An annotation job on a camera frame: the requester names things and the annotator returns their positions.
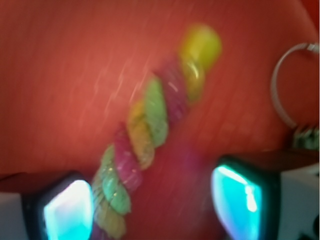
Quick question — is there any red plastic tray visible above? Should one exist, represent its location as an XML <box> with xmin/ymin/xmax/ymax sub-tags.
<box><xmin>0</xmin><ymin>0</ymin><xmax>319</xmax><ymax>240</ymax></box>

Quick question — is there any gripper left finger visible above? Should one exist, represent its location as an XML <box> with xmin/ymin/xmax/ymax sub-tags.
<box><xmin>0</xmin><ymin>171</ymin><xmax>94</xmax><ymax>240</ymax></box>

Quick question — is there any multicolored twisted rope toy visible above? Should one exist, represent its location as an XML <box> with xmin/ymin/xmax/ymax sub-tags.
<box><xmin>91</xmin><ymin>24</ymin><xmax>222</xmax><ymax>240</ymax></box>

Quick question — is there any metal key ring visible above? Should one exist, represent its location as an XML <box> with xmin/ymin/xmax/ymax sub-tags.
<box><xmin>270</xmin><ymin>42</ymin><xmax>320</xmax><ymax>129</ymax></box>

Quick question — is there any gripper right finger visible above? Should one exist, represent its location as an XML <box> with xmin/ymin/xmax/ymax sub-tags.
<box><xmin>210</xmin><ymin>149</ymin><xmax>320</xmax><ymax>240</ymax></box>

